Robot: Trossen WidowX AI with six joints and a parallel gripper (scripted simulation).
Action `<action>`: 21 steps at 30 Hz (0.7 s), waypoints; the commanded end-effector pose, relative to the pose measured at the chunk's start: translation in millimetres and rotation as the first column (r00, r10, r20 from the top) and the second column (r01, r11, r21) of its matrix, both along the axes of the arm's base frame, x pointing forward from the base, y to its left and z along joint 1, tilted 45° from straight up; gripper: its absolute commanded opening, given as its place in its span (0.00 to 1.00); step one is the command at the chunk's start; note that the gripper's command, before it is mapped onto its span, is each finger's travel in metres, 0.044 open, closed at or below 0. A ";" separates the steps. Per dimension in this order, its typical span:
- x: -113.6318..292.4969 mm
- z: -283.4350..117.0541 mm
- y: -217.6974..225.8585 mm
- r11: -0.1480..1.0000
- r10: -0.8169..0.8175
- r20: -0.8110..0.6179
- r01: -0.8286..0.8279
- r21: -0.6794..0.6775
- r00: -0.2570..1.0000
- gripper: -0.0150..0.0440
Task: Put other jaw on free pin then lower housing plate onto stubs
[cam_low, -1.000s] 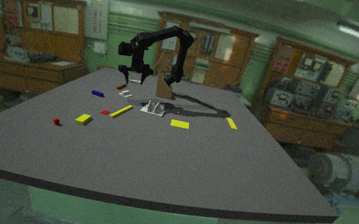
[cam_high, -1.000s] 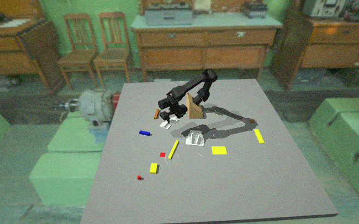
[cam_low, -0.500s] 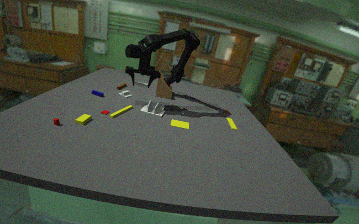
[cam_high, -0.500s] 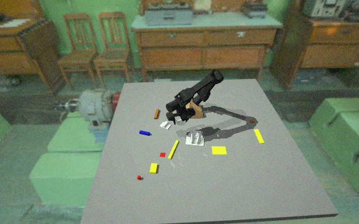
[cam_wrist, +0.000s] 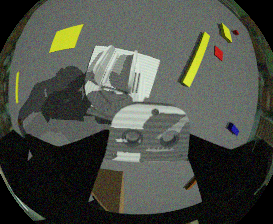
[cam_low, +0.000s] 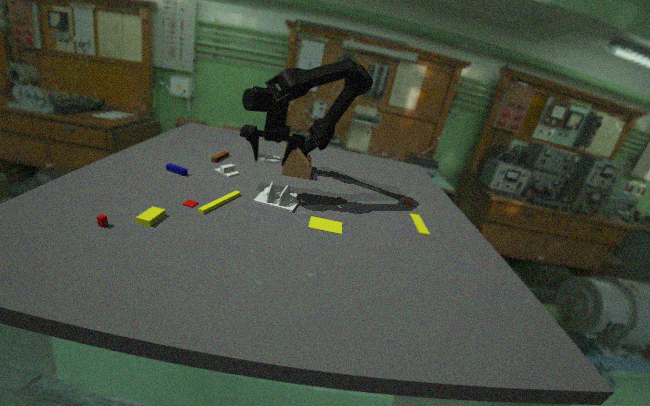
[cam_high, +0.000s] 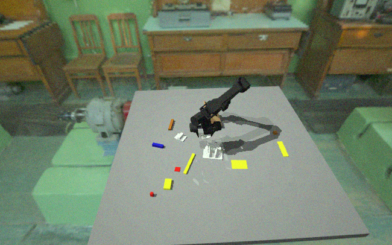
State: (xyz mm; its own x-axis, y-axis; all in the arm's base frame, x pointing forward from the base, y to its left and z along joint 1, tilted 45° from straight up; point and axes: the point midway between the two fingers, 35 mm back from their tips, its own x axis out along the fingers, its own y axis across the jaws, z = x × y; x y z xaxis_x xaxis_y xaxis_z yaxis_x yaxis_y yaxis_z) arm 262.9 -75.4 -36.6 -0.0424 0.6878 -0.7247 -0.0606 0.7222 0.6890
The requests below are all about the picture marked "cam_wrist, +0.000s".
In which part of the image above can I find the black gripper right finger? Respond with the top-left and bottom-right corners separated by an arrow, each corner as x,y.
188,135 -> 256,201

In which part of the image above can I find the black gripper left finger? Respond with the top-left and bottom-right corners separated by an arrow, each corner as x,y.
24,129 -> 109,206

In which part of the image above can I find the small blue block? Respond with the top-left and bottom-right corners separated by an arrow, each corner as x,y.
228,121 -> 240,136

